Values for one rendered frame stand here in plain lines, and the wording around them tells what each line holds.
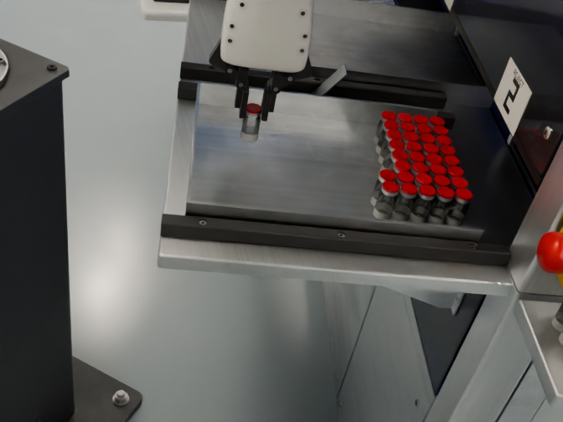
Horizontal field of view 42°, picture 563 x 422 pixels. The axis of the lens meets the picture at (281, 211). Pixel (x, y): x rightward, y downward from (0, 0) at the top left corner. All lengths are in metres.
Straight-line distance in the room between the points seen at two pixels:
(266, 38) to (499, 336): 0.44
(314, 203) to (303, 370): 1.00
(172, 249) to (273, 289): 1.22
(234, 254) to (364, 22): 0.67
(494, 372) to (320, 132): 0.39
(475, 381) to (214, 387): 0.92
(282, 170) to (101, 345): 1.01
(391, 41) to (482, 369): 0.61
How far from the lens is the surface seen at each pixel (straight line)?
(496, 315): 0.91
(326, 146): 0.99
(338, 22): 1.33
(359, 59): 1.22
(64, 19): 3.19
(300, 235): 0.81
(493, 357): 0.94
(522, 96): 0.90
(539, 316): 0.85
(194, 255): 0.79
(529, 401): 1.04
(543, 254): 0.74
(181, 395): 1.76
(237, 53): 0.85
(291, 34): 0.84
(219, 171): 0.91
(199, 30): 1.22
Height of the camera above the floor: 1.43
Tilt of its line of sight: 39 degrees down
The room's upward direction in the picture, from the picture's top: 12 degrees clockwise
